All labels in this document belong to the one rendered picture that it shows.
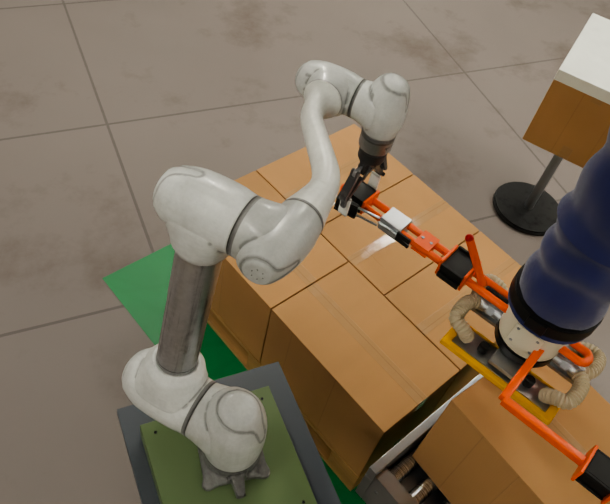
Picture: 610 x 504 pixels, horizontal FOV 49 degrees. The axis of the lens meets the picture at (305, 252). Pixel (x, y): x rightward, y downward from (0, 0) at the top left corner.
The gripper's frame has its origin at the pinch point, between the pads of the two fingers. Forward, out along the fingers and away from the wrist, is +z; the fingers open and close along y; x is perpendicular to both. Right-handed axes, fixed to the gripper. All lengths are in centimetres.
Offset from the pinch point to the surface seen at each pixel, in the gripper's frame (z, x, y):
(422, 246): -1.2, -23.5, -1.2
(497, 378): 11, -60, -12
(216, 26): 122, 215, 164
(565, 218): -40, -51, -6
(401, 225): -1.3, -15.1, 0.4
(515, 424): 27, -71, -9
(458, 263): -1.5, -33.9, 1.2
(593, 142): 45, -30, 153
